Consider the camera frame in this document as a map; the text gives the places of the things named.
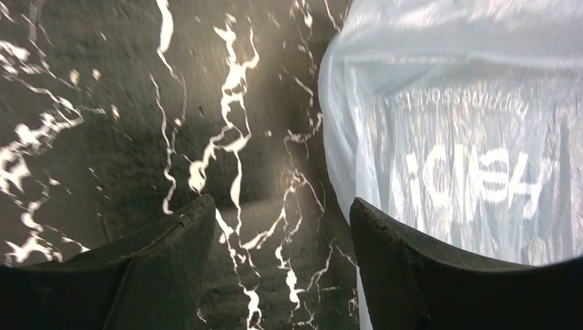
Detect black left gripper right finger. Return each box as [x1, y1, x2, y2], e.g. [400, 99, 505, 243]
[350, 198, 582, 329]

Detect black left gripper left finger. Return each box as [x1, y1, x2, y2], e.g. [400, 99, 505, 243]
[1, 195, 216, 329]

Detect translucent blue plastic bag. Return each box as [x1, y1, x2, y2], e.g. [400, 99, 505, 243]
[318, 0, 583, 330]

